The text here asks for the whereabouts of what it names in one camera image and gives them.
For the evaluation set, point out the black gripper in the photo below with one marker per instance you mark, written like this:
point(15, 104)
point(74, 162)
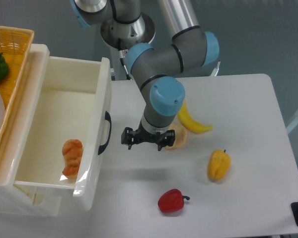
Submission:
point(131, 137)

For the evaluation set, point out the white top drawer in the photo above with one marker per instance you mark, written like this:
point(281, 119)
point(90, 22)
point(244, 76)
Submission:
point(74, 97)

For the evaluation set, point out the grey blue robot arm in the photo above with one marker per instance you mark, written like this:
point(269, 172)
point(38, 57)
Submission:
point(153, 70)

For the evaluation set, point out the white drawer cabinet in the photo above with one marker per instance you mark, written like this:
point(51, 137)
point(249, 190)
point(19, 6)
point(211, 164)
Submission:
point(14, 200)

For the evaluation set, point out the round beige bread roll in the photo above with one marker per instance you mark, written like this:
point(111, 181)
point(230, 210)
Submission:
point(180, 136)

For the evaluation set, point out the yellow banana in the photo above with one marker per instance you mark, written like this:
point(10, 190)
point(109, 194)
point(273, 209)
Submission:
point(189, 123)

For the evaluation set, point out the red bell pepper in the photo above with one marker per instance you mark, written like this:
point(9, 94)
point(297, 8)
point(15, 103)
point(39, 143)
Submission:
point(172, 201)

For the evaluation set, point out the yellow bell pepper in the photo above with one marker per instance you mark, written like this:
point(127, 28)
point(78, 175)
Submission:
point(218, 165)

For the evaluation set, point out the orange croissant bread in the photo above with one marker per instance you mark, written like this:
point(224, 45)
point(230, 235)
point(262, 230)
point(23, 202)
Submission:
point(72, 151)

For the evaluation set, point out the orange wicker basket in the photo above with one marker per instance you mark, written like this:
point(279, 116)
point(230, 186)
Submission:
point(15, 45)

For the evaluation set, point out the black drawer handle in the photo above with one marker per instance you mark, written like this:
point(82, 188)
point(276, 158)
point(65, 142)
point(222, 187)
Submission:
point(107, 131)

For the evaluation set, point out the white table frame bracket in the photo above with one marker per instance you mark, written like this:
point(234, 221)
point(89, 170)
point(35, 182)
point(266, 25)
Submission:
point(216, 70)

